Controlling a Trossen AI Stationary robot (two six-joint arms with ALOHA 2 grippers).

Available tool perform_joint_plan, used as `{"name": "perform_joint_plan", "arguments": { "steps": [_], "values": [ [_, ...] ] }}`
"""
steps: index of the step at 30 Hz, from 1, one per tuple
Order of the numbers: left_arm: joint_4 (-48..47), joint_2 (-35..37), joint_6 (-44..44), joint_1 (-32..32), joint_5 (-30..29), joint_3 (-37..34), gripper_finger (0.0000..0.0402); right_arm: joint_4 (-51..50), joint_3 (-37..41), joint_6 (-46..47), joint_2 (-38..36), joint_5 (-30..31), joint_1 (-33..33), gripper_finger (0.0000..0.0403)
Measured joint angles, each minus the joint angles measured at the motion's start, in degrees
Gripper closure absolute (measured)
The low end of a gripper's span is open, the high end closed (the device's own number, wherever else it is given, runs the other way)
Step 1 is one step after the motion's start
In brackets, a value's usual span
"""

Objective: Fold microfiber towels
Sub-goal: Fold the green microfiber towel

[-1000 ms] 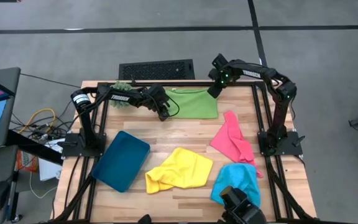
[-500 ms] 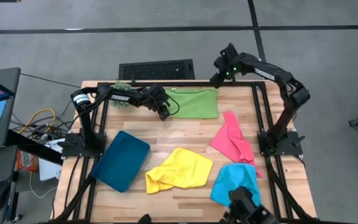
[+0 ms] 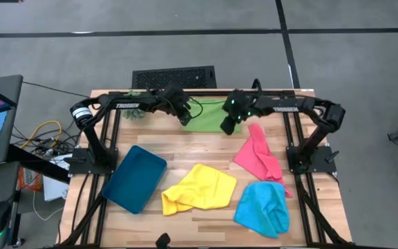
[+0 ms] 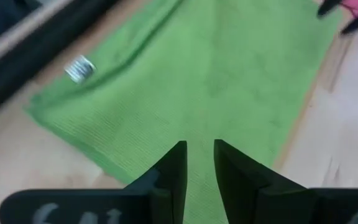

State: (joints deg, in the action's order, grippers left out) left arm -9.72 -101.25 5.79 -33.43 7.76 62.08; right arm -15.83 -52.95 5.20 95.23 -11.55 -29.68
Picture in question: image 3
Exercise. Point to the pink microfiber towel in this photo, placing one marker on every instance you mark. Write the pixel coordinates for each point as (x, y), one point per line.
(257, 155)

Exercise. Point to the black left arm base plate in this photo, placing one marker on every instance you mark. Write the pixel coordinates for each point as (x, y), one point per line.
(81, 166)

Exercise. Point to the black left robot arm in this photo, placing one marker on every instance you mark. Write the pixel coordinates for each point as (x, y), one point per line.
(130, 104)

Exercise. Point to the black perforated panel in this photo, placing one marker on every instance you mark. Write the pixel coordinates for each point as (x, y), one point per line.
(175, 77)

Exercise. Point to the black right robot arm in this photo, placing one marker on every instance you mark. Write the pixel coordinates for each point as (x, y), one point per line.
(289, 105)

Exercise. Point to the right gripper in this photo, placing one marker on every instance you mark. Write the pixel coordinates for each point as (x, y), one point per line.
(238, 103)

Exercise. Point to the black slanted bar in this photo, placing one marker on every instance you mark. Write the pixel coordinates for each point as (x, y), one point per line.
(36, 162)

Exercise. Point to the yellow microfiber towel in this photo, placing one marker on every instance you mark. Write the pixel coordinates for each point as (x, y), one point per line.
(202, 186)

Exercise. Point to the black aluminium table frame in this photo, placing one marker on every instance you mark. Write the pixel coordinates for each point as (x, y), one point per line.
(213, 92)

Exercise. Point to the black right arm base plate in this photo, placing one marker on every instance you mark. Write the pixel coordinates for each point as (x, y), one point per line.
(318, 162)

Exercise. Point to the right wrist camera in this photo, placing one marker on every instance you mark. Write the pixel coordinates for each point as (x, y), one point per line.
(228, 126)

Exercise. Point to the teal plastic bin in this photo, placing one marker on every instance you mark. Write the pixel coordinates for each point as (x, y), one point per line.
(133, 180)

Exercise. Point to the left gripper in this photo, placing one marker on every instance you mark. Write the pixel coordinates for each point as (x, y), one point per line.
(175, 100)

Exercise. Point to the orange package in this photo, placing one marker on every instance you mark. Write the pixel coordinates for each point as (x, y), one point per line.
(29, 181)

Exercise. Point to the white paper sheet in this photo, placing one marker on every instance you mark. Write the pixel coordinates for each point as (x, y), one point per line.
(54, 188)

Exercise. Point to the light blue microfiber towel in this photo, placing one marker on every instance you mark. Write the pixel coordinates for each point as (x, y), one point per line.
(261, 211)

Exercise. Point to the green microfiber towel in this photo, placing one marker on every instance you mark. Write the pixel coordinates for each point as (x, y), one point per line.
(209, 121)

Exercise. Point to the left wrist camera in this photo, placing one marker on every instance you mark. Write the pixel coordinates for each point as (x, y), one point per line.
(185, 119)

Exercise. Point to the small black object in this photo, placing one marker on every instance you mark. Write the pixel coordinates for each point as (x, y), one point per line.
(162, 241)

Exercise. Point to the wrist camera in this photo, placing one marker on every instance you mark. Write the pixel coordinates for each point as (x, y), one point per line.
(185, 119)
(228, 126)

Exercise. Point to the green artificial plant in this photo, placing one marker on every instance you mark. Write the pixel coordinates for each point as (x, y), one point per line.
(133, 115)

